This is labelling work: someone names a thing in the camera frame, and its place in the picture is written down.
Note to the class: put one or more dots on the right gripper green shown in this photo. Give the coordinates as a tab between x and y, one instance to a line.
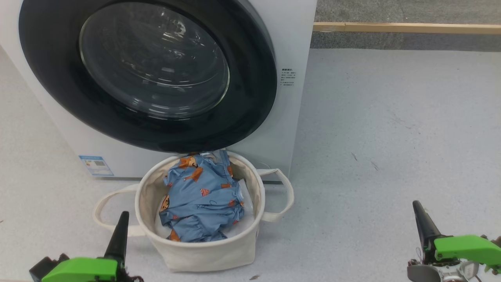
465	248

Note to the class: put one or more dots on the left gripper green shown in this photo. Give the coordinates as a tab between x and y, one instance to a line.
86	270

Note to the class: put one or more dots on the blue frilled shorts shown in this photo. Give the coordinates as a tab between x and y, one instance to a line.
199	229

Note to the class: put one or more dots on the blue fox print shirt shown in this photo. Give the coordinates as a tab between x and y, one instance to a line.
203	180

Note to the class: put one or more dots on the dark washing machine door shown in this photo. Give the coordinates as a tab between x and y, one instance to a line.
47	78

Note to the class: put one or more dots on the cream canvas laundry basket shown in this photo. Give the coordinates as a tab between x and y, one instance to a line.
207	256

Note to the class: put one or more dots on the white front-load washing machine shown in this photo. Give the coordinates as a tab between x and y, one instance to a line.
293	117

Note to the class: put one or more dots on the blue energy label sticker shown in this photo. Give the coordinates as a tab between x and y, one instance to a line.
96	165

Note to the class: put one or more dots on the white plastic bag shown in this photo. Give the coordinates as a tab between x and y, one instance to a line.
246	196

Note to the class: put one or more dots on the light wooden floor strip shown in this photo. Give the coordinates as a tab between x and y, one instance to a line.
411	28

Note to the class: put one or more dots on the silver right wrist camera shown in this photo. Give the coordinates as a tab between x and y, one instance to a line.
442	272

